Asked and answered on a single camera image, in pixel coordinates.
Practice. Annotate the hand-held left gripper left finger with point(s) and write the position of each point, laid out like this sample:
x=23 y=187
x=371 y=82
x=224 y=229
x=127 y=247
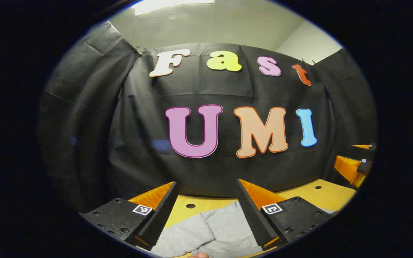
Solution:
x=163 y=215

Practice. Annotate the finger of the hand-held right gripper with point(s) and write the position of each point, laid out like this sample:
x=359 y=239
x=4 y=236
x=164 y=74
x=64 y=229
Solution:
x=362 y=146
x=348 y=168

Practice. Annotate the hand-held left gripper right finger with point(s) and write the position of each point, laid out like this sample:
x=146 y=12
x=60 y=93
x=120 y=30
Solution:
x=253 y=218

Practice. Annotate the grey sweatshirt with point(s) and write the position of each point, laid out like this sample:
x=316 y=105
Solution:
x=221 y=229

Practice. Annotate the black backdrop cloth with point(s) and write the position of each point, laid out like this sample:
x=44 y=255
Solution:
x=138 y=125

